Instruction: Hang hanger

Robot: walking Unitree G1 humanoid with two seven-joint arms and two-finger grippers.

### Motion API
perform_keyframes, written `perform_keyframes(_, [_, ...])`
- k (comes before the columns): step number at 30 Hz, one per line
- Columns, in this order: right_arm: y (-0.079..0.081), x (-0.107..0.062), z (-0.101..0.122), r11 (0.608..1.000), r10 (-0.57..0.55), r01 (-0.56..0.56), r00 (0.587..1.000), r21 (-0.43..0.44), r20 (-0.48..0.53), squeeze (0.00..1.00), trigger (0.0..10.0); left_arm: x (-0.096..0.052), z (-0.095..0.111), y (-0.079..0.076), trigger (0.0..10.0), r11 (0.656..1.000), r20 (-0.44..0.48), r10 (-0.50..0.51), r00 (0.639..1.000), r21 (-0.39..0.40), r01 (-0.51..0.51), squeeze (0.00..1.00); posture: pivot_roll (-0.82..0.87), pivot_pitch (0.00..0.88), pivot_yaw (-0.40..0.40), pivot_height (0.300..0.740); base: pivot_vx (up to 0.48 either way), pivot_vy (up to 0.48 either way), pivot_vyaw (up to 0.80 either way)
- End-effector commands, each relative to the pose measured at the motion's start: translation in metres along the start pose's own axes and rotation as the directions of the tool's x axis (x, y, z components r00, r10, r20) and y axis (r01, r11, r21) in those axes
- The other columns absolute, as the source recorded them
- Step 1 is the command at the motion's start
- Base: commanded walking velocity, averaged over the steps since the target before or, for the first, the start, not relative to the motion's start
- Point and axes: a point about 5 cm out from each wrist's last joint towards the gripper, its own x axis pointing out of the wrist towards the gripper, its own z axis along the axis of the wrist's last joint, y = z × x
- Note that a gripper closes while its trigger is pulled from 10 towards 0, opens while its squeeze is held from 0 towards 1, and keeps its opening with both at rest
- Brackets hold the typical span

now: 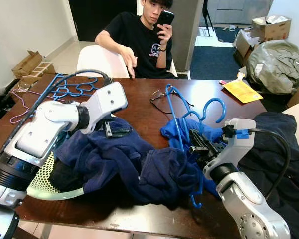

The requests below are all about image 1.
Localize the blue shirt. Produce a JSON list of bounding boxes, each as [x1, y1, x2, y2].
[[160, 117, 225, 172]]

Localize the navy knit garment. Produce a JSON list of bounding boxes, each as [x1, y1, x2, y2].
[[54, 116, 202, 206]]

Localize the black garment with white print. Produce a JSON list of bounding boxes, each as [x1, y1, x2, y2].
[[237, 112, 299, 239]]

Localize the black smartphone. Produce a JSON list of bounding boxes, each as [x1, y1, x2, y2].
[[157, 10, 175, 27]]

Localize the thin purple hanger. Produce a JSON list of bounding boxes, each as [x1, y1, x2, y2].
[[9, 89, 43, 124]]

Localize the black rimmed eyeglasses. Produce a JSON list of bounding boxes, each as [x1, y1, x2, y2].
[[149, 89, 195, 115]]

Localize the yellow packet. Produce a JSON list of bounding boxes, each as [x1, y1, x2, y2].
[[222, 71, 264, 104]]

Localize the pale plastic laundry basket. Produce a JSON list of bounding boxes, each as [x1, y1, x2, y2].
[[26, 144, 86, 201]]

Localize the person in black shirt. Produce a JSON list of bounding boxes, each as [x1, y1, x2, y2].
[[95, 0, 179, 79]]

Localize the tilted open cardboard box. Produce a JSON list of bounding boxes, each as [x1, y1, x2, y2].
[[233, 29, 257, 63]]

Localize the small open cardboard box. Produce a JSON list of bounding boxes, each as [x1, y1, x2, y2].
[[11, 50, 56, 81]]

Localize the grey green plastic bag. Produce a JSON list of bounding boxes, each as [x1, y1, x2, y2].
[[246, 40, 299, 95]]

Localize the black tripod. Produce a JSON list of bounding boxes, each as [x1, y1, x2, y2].
[[202, 0, 216, 36]]

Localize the cardboard box with paper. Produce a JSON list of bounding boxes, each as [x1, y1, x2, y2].
[[252, 15, 292, 41]]

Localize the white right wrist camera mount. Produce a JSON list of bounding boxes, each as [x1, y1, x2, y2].
[[203, 118, 256, 181]]

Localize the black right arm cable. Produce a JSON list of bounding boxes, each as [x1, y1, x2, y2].
[[247, 127, 290, 200]]

